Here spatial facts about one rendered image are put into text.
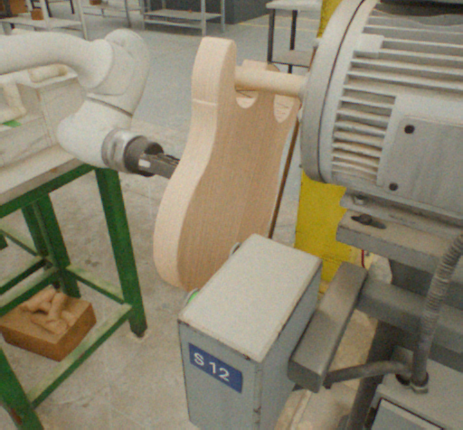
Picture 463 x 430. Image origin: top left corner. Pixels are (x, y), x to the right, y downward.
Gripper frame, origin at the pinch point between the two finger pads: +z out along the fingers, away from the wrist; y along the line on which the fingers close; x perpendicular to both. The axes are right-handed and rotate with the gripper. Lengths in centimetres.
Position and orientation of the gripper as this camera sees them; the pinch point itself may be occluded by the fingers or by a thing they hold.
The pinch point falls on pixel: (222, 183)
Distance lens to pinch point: 69.7
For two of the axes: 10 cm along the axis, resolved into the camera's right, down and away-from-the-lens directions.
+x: 2.4, -9.5, -1.8
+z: 8.5, 3.0, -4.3
